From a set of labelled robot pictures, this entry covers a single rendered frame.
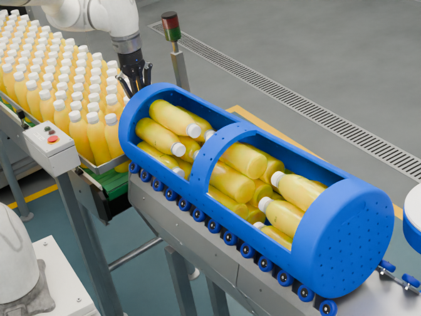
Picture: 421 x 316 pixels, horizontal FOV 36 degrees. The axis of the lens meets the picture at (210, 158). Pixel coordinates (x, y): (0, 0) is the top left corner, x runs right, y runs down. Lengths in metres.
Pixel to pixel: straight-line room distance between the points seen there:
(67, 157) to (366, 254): 1.05
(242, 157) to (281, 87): 2.90
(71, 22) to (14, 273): 0.79
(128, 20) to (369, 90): 2.74
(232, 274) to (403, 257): 1.43
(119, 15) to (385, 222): 0.94
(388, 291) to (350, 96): 2.83
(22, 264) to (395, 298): 0.89
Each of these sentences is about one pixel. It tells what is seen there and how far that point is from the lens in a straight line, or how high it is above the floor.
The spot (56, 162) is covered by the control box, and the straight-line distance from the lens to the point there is 2.17.
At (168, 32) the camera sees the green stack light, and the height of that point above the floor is 1.19.
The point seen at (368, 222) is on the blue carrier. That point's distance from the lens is 1.55.
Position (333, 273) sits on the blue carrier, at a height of 1.06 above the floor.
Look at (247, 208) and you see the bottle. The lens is 1.75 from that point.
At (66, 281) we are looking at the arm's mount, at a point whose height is 1.04.
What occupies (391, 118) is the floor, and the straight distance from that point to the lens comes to 4.14.
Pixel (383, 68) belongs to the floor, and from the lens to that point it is 4.74.
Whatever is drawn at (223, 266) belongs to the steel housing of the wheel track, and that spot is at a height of 0.86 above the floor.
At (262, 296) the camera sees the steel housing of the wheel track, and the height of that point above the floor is 0.87.
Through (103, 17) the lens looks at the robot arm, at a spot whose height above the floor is 1.49.
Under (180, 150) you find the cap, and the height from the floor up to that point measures 1.11.
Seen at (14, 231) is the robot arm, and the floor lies 1.27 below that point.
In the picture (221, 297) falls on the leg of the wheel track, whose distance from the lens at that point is 2.61.
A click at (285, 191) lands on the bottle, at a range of 1.59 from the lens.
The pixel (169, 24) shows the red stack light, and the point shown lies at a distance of 2.54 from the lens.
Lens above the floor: 2.13
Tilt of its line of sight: 33 degrees down
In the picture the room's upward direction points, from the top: 11 degrees counter-clockwise
